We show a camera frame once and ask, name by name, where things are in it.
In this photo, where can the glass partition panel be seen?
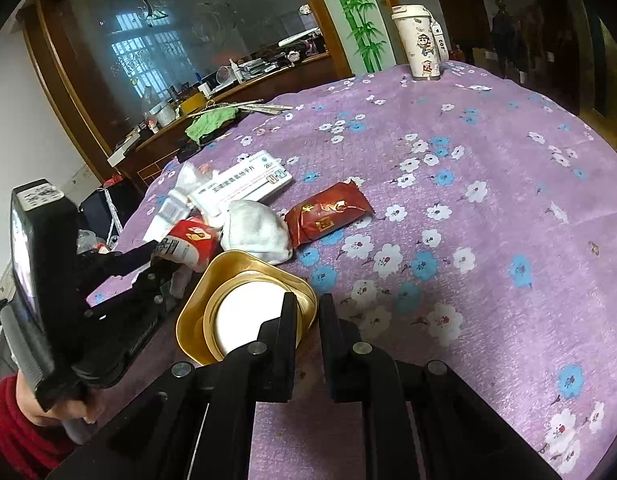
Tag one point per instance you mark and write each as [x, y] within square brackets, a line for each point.
[188, 25]

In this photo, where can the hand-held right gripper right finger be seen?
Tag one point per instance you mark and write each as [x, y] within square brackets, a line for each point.
[329, 330]

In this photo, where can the bamboo painted pillar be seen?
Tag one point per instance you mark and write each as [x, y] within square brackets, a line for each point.
[353, 10]

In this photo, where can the person's left hand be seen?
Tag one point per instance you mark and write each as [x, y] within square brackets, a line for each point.
[41, 407]

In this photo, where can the purple floral tablecloth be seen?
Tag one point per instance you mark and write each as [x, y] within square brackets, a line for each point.
[488, 260]

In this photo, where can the white plastic bag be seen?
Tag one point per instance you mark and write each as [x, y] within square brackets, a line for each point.
[193, 177]

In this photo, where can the person's left forearm red sleeve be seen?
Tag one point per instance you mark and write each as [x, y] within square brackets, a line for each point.
[18, 447]

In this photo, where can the black bag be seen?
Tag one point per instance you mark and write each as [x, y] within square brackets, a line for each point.
[96, 212]

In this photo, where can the red snack packet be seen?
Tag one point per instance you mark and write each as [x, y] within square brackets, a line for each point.
[323, 215]

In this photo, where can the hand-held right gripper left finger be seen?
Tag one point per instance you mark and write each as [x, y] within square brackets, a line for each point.
[288, 330]

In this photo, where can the white medicine box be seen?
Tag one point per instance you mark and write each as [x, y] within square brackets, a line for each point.
[238, 185]

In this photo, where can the gold metal tin tray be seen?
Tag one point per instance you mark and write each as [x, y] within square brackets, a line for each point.
[198, 310]

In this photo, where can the pale wooden stick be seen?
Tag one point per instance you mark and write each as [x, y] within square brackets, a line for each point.
[228, 104]
[268, 107]

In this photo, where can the white spray bottle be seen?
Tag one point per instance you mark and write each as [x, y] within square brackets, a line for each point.
[233, 70]

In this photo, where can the red plastic bag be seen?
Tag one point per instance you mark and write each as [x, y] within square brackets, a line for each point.
[113, 180]

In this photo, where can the white cartoon tumbler cup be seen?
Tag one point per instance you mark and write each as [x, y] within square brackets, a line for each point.
[421, 45]

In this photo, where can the yellow box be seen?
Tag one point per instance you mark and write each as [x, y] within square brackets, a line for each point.
[193, 104]

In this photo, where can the white bun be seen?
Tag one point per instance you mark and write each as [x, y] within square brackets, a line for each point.
[253, 232]

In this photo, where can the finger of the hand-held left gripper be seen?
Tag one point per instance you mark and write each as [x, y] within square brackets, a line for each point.
[123, 260]
[161, 285]

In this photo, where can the clear plastic cup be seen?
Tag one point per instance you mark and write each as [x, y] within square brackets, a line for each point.
[222, 77]

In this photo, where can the white round container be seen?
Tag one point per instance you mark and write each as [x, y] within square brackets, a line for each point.
[166, 114]

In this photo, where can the white flat board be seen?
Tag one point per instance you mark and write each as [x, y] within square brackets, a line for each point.
[122, 150]

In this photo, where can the small white box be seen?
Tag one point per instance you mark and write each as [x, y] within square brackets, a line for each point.
[172, 206]

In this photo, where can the red and white packet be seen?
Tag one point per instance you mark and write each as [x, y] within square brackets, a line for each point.
[188, 242]

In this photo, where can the green knitted cloth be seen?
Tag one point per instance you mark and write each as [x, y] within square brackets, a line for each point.
[208, 126]

